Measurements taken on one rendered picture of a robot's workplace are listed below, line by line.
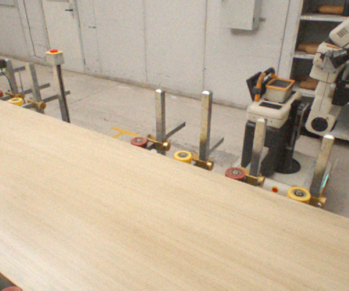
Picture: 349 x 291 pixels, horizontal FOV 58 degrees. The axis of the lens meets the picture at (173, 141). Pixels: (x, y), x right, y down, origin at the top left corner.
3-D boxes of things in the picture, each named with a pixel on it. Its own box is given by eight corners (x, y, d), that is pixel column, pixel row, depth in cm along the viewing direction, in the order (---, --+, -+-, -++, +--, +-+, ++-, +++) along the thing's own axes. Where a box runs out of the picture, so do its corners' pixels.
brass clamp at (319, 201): (291, 192, 135) (293, 183, 132) (324, 203, 128) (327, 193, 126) (287, 199, 130) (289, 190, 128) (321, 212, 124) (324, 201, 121)
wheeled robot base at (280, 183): (223, 195, 253) (226, 168, 241) (252, 160, 299) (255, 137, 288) (310, 227, 220) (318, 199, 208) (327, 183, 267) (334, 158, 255)
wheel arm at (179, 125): (181, 126, 186) (181, 119, 184) (185, 127, 185) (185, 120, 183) (134, 157, 154) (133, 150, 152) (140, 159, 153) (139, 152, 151)
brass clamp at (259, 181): (236, 174, 146) (237, 165, 144) (264, 183, 140) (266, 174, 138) (230, 180, 142) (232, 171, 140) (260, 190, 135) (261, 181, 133)
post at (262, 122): (246, 207, 150) (259, 115, 127) (253, 210, 148) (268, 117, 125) (244, 211, 147) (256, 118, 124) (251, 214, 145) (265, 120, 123)
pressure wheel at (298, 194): (307, 223, 116) (314, 199, 111) (286, 223, 116) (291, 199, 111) (300, 209, 123) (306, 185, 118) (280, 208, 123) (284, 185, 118)
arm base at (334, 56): (332, 51, 184) (327, 55, 175) (346, 44, 178) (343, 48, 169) (338, 64, 184) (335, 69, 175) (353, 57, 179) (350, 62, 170)
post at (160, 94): (160, 170, 172) (158, 87, 149) (166, 172, 171) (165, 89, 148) (157, 174, 170) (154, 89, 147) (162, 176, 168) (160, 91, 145)
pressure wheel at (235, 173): (242, 201, 128) (245, 177, 122) (222, 198, 129) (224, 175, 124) (242, 189, 135) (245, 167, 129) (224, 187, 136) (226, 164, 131)
